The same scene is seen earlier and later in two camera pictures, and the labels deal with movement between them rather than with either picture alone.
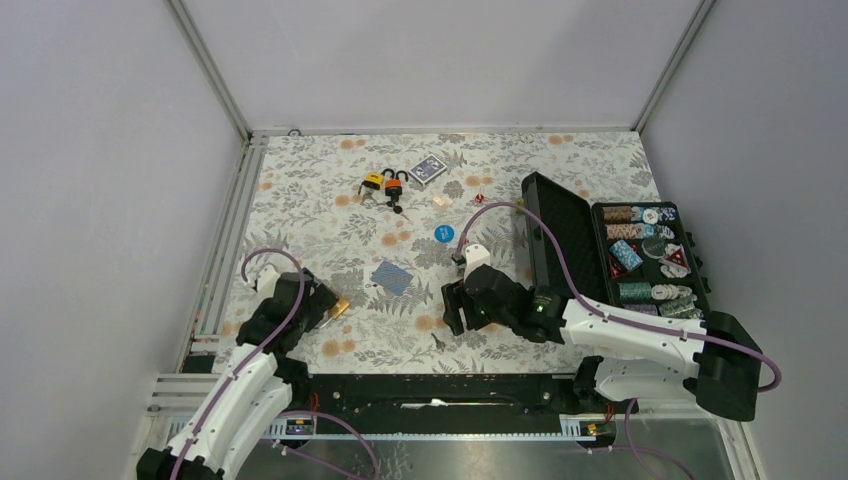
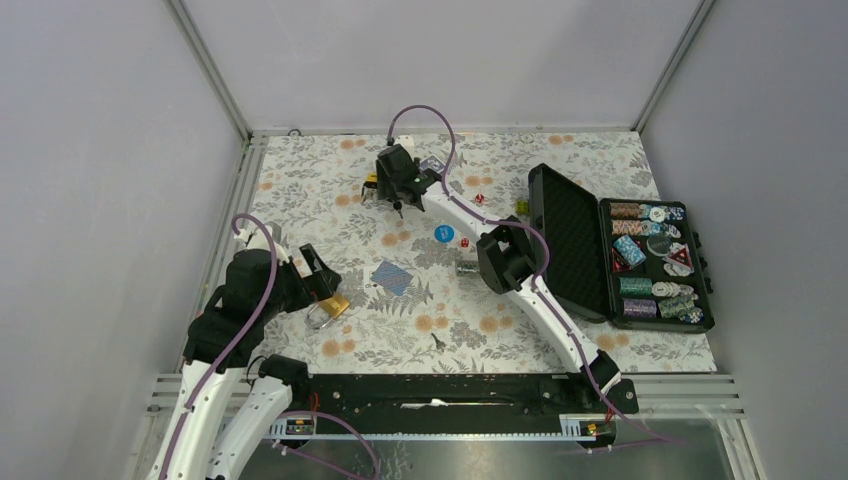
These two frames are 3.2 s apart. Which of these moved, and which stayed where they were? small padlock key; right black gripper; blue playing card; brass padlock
Moved: right black gripper
Stayed: brass padlock; blue playing card; small padlock key
